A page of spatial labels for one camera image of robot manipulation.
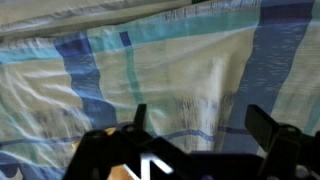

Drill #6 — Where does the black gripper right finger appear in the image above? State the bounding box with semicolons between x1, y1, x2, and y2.
244;104;320;180

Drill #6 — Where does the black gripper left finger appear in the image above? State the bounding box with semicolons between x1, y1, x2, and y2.
63;103;188;180

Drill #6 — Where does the blue plaid bed cover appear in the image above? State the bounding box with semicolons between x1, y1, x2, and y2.
0;0;320;180

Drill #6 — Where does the white mattress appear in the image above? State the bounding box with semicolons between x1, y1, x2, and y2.
0;0;194;39

